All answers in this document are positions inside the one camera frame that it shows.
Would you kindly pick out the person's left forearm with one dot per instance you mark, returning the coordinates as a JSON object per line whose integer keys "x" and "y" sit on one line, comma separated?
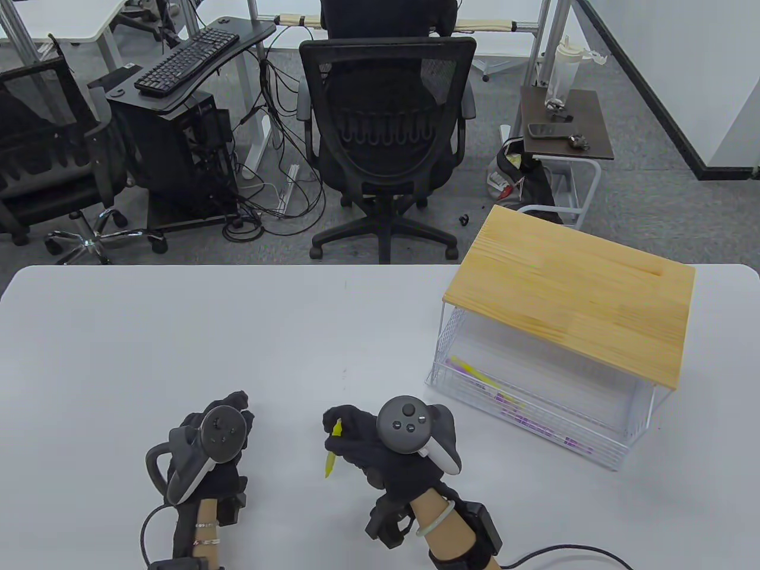
{"x": 205, "y": 516}

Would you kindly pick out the black keyboard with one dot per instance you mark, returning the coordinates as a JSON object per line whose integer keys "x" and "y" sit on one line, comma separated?
{"x": 187, "y": 59}

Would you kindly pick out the black mesh office chair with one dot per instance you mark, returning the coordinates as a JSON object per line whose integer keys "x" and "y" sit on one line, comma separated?
{"x": 386, "y": 95}
{"x": 53, "y": 178}

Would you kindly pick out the person's left hand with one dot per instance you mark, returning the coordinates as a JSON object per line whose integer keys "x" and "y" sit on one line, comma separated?
{"x": 228, "y": 401}

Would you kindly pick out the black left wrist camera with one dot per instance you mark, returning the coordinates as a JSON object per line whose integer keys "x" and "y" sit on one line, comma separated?
{"x": 231, "y": 507}

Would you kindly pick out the pale green bangle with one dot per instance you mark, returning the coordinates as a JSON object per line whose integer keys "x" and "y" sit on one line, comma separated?
{"x": 436, "y": 522}

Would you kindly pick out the purple double-ended highlighter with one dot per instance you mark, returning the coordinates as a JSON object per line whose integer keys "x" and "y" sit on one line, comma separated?
{"x": 546, "y": 433}
{"x": 457, "y": 367}

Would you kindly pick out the yellow double-ended highlighter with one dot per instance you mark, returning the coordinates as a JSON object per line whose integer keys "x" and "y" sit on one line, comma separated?
{"x": 472, "y": 369}
{"x": 330, "y": 460}

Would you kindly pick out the white power strip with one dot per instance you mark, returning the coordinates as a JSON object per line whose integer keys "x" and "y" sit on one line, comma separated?
{"x": 289, "y": 190}

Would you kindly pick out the white desk leg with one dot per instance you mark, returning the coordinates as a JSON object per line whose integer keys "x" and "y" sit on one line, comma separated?
{"x": 265, "y": 127}

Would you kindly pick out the person's right forearm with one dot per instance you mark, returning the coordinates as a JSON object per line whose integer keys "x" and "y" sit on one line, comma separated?
{"x": 445, "y": 531}

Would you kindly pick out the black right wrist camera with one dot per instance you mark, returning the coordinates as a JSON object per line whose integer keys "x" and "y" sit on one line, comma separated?
{"x": 389, "y": 522}

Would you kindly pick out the small black floor object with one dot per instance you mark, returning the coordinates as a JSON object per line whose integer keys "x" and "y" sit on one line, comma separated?
{"x": 464, "y": 219}

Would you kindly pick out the grey metal post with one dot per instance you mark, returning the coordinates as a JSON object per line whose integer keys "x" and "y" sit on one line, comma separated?
{"x": 537, "y": 41}

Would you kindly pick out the black right wrist module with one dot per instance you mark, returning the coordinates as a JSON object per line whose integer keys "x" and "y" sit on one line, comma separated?
{"x": 484, "y": 528}

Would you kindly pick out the black right hand controller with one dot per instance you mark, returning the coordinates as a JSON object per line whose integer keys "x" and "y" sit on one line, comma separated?
{"x": 407, "y": 424}

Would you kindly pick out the wooden basket lid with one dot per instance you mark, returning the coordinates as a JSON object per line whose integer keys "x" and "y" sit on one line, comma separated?
{"x": 570, "y": 297}

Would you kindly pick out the brown side table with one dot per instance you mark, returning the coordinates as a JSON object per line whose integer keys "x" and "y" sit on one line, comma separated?
{"x": 594, "y": 113}

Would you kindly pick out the black computer tower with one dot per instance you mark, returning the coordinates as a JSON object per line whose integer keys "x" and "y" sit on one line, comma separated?
{"x": 178, "y": 160}

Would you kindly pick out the bunch of keys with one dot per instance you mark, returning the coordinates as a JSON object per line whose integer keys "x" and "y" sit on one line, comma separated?
{"x": 577, "y": 142}

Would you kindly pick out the white desk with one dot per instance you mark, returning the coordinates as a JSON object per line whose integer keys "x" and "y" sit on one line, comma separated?
{"x": 59, "y": 18}

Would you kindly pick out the clear tumbler bottle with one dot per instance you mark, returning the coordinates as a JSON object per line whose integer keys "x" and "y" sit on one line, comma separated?
{"x": 561, "y": 71}

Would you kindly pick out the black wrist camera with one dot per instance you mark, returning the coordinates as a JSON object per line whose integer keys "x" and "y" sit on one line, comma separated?
{"x": 231, "y": 507}
{"x": 389, "y": 522}

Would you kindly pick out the black curved desk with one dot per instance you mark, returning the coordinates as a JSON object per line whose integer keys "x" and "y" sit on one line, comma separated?
{"x": 249, "y": 32}

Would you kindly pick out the black wrist module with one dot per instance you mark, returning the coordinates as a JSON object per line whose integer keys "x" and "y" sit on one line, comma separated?
{"x": 184, "y": 564}
{"x": 484, "y": 528}

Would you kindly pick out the black left wrist module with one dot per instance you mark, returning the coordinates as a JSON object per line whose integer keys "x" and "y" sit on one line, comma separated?
{"x": 184, "y": 564}

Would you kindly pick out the dark floor bag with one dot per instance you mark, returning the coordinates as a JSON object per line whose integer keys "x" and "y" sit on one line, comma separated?
{"x": 528, "y": 178}

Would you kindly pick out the person's right hand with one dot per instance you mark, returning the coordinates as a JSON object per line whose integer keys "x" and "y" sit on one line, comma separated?
{"x": 356, "y": 442}

